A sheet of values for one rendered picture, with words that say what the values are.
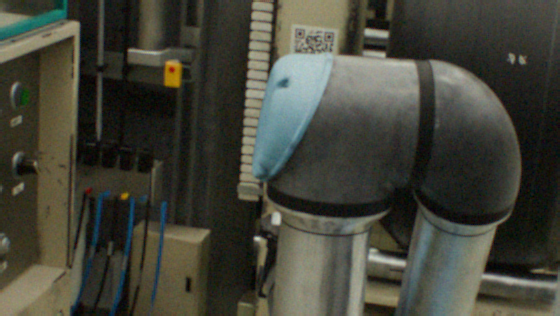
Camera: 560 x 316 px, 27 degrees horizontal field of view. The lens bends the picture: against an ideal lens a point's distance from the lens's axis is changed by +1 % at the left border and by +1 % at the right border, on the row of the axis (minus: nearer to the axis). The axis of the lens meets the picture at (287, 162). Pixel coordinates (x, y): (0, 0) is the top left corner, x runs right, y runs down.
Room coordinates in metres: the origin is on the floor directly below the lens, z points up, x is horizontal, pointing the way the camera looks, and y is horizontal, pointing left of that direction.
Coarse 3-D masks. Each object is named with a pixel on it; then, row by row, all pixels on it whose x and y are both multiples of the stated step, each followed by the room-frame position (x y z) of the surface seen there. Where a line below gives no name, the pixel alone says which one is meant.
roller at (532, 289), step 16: (384, 256) 1.71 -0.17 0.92; (400, 256) 1.70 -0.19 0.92; (368, 272) 1.70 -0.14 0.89; (384, 272) 1.70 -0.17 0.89; (400, 272) 1.69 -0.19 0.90; (496, 272) 1.67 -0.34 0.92; (512, 272) 1.67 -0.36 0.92; (528, 272) 1.68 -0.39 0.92; (480, 288) 1.67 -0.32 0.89; (496, 288) 1.66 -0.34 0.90; (512, 288) 1.66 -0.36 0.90; (528, 288) 1.66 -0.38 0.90; (544, 288) 1.65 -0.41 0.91
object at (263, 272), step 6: (270, 228) 1.34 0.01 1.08; (276, 228) 1.34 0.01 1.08; (276, 234) 1.32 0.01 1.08; (270, 240) 1.32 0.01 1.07; (276, 240) 1.31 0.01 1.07; (270, 246) 1.32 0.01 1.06; (276, 246) 1.31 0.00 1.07; (270, 252) 1.31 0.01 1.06; (276, 252) 1.31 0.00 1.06; (270, 258) 1.31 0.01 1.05; (264, 264) 1.32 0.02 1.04; (270, 264) 1.31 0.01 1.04; (276, 264) 1.25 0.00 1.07; (264, 270) 1.31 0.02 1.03; (270, 270) 1.25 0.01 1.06; (258, 276) 1.35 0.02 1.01; (264, 276) 1.31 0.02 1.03; (258, 282) 1.35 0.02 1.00; (264, 282) 1.31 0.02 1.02; (258, 288) 1.32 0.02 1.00; (258, 294) 1.31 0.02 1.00; (264, 294) 1.31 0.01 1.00
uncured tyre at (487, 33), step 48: (432, 0) 1.60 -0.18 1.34; (480, 0) 1.59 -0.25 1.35; (528, 0) 1.58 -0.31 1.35; (432, 48) 1.57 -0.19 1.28; (480, 48) 1.56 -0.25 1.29; (528, 48) 1.55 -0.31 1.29; (528, 96) 1.53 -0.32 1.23; (528, 144) 1.53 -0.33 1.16; (528, 192) 1.54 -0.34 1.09; (528, 240) 1.59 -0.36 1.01
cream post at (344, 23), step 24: (288, 0) 1.81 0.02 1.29; (312, 0) 1.80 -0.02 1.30; (336, 0) 1.80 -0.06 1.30; (360, 0) 1.82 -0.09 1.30; (288, 24) 1.81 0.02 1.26; (312, 24) 1.80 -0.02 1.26; (336, 24) 1.80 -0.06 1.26; (360, 24) 1.84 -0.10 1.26; (288, 48) 1.81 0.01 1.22; (360, 48) 1.87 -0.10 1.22; (264, 192) 1.82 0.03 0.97; (264, 216) 1.81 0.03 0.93; (264, 240) 1.81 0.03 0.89; (264, 288) 1.81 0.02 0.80; (264, 312) 1.81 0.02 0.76
